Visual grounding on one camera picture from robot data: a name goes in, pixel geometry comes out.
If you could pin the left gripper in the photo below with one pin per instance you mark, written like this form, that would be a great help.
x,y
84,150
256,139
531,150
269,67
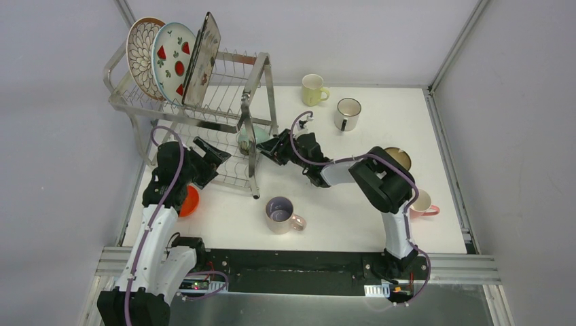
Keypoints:
x,y
201,161

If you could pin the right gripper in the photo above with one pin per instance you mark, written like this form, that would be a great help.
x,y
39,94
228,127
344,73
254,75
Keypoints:
x,y
274,149

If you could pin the mint green bowl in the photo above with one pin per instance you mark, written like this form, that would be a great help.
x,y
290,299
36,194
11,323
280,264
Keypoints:
x,y
261,135

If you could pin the square flower pattern plate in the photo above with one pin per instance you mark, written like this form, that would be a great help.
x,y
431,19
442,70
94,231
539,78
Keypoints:
x,y
202,62

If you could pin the watermelon pattern round plate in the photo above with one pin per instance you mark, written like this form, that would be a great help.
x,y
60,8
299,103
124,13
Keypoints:
x,y
171,54

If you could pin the floral petal brown-rim plate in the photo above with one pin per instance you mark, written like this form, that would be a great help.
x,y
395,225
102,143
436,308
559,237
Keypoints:
x,y
139,44

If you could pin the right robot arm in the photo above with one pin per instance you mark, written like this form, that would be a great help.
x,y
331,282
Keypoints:
x,y
386,184

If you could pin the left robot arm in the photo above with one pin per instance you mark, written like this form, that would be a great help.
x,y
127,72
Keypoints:
x,y
146,287

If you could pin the stainless steel dish rack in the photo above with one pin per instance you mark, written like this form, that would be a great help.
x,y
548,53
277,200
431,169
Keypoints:
x,y
239,99

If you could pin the orange plastic bowl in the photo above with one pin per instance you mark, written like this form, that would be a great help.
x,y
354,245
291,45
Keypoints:
x,y
190,203

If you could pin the yellow mug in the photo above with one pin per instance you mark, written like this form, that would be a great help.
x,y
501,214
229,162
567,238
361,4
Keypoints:
x,y
313,92

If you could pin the pink iridescent mug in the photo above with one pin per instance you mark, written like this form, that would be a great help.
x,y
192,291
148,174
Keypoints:
x,y
281,217

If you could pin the white mug dark rim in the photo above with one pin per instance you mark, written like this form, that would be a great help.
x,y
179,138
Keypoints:
x,y
347,114

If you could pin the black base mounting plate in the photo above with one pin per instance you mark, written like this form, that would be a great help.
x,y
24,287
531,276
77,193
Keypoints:
x,y
294,272

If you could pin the brown patterned small bowl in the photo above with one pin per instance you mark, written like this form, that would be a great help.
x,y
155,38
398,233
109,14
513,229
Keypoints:
x,y
400,156

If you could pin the pink cup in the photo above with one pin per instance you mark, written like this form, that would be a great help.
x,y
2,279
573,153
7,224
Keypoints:
x,y
423,206

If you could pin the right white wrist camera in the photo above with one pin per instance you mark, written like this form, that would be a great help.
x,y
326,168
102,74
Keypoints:
x,y
302,124

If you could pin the aluminium frame rail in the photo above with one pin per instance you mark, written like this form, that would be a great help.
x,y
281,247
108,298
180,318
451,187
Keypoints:
x,y
442,141

